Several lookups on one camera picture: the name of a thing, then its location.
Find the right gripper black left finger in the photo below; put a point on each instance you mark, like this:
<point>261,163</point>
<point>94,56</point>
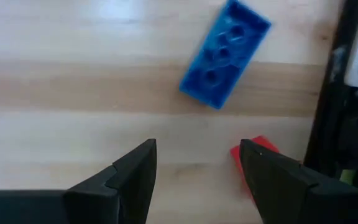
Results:
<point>123,193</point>

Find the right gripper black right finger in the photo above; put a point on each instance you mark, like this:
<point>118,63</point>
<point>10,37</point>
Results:
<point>291,196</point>

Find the red rectangular block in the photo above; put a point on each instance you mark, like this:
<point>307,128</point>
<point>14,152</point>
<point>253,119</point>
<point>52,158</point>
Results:
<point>264,142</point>

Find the blue hollow brick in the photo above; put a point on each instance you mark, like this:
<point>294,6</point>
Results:
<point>225,56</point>

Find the black aluminium table frame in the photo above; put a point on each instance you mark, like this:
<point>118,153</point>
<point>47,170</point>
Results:
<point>331,109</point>

